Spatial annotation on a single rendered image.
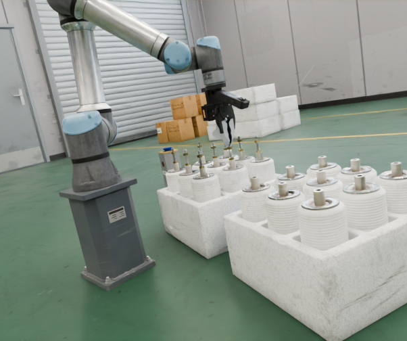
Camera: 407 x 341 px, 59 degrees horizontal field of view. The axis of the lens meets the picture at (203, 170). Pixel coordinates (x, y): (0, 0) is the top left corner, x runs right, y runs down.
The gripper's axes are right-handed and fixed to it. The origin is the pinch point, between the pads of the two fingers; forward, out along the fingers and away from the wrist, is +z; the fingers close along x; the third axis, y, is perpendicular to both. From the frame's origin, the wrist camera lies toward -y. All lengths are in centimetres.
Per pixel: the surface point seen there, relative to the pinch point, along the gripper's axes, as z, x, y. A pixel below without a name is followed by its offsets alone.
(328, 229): 13, 35, -48
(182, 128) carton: 18, -260, 279
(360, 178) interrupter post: 7, 22, -50
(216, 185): 12.5, 11.0, 0.3
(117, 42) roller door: -143, -331, 471
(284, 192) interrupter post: 8.4, 27.6, -34.6
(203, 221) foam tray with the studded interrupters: 21.6, 20.0, 0.4
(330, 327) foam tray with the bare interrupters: 30, 41, -49
